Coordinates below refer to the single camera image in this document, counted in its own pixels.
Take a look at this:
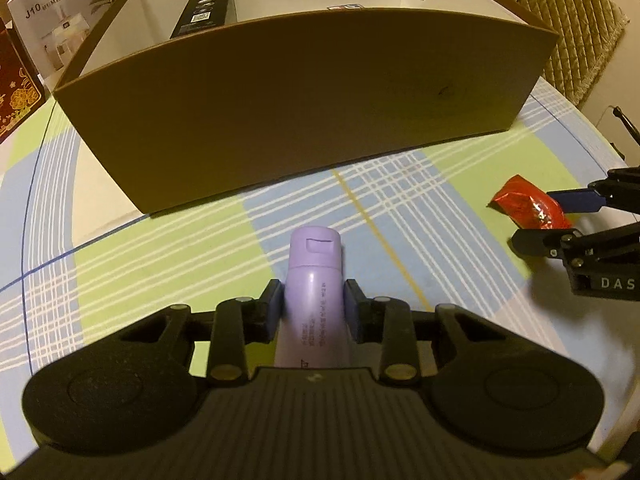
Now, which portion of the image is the red foil snack packet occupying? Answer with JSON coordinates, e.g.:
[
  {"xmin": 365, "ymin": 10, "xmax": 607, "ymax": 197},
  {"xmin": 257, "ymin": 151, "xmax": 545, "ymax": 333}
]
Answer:
[{"xmin": 488, "ymin": 174, "xmax": 572, "ymax": 230}]

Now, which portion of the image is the purple bottle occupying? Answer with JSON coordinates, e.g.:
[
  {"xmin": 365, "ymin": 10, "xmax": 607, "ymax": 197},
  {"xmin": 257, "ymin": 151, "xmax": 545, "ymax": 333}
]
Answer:
[{"xmin": 274, "ymin": 226, "xmax": 349, "ymax": 368}]

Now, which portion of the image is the quilted chair cushion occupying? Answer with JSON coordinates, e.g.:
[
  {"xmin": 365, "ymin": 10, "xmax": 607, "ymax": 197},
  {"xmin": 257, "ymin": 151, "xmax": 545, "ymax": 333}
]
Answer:
[{"xmin": 513, "ymin": 0, "xmax": 629, "ymax": 107}]

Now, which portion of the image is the brown cardboard storage box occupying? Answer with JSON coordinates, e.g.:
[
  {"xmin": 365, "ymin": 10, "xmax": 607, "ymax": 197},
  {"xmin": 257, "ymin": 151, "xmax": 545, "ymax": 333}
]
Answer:
[{"xmin": 54, "ymin": 0, "xmax": 556, "ymax": 214}]

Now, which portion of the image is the black product box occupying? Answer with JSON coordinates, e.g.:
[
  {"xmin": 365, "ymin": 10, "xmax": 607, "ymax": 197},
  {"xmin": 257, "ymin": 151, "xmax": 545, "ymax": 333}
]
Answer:
[{"xmin": 170, "ymin": 0, "xmax": 238, "ymax": 39}]

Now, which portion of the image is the red gold gift box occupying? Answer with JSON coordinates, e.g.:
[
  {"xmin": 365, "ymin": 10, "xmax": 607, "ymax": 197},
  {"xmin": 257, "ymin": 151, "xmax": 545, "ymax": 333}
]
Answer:
[{"xmin": 0, "ymin": 23, "xmax": 47, "ymax": 142}]

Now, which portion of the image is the blue white tissue pack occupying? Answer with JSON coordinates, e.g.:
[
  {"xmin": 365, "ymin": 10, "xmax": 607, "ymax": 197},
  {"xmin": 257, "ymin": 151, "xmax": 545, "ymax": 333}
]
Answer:
[{"xmin": 327, "ymin": 3, "xmax": 364, "ymax": 10}]

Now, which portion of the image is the white humidifier box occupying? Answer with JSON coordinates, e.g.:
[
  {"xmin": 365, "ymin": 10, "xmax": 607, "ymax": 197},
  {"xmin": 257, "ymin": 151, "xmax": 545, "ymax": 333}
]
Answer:
[{"xmin": 8, "ymin": 0, "xmax": 111, "ymax": 79}]

